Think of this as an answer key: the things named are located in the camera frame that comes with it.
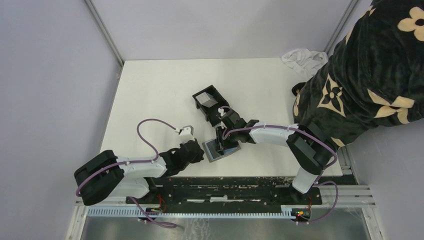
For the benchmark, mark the black floral plush blanket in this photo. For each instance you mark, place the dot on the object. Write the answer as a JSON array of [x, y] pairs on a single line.
[[375, 76]]

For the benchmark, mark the black plastic card box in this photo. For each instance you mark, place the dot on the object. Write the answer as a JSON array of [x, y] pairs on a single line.
[[211, 114]]

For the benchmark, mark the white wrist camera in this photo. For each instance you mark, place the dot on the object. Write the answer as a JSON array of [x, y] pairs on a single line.
[[186, 131], [223, 110]]

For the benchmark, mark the grey slotted cable duct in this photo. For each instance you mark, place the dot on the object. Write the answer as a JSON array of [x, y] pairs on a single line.
[[133, 211]]

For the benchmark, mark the aluminium frame rail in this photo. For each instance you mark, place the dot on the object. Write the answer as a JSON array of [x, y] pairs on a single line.
[[343, 193]]

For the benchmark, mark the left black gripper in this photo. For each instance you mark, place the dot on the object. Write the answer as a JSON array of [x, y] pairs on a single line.
[[199, 157]]

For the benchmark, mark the black credit card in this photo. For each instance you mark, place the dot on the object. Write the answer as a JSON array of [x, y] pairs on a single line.
[[218, 154]]

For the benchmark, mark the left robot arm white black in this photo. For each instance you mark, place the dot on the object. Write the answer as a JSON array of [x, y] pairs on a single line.
[[108, 175]]

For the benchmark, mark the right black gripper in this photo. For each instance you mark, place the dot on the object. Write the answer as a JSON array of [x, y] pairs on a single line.
[[222, 143]]

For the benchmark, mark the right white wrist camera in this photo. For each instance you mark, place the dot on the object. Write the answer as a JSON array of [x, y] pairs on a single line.
[[223, 110]]

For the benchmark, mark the white crumpled cloth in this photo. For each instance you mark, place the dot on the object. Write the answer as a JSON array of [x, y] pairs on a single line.
[[305, 62]]

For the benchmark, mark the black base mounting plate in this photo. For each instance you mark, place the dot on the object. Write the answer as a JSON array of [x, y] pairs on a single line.
[[227, 195]]

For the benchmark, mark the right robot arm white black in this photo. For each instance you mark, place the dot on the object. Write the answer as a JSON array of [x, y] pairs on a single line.
[[311, 147]]

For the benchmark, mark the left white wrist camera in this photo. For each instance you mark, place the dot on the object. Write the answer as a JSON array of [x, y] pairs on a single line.
[[186, 131]]

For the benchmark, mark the stack of credit cards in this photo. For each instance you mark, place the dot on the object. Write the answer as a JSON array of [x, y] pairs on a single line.
[[205, 99]]

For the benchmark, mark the grey leather card holder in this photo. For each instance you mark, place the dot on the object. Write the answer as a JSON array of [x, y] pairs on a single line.
[[210, 144]]

